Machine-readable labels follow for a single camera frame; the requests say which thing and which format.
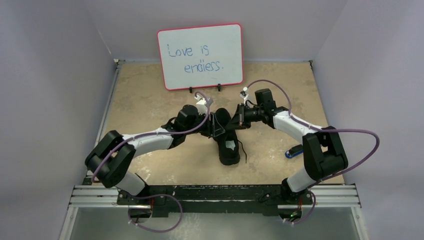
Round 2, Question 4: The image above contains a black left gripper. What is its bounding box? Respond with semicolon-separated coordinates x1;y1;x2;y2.
184;110;225;138

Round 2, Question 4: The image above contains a black shoe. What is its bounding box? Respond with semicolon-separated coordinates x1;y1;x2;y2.
213;108;241;166

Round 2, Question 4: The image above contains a black shoelace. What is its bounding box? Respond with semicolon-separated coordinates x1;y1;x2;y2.
237;140;248;164

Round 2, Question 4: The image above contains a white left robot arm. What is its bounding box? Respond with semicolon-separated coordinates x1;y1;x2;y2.
85;104;231;205

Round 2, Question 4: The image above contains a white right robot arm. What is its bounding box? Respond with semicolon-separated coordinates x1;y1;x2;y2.
225;87;348;204

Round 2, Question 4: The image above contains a blue black marker eraser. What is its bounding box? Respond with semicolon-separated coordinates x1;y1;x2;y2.
285;144;303;159

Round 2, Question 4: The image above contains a red framed whiteboard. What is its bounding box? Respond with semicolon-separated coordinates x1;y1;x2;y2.
156;23;244;91

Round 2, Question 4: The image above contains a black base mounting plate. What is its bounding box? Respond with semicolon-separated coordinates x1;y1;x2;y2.
117;184;314;220

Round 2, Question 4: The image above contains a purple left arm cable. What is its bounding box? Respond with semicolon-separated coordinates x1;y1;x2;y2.
91;91;213;233

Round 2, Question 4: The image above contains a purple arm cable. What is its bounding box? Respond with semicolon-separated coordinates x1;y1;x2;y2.
243;79;381;226
91;91;213;233

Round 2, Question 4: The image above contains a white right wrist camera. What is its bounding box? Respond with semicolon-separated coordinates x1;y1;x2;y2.
239;86;249;104

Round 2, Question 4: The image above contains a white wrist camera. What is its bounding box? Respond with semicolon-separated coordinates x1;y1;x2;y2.
239;86;249;104
195;96;214;115

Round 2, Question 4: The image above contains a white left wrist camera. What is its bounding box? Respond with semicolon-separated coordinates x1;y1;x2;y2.
195;96;214;115

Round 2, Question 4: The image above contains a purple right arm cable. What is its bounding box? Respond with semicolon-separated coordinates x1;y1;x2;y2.
243;79;381;226

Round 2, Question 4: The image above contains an aluminium extrusion rail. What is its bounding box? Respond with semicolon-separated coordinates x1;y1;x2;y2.
68;184;362;208

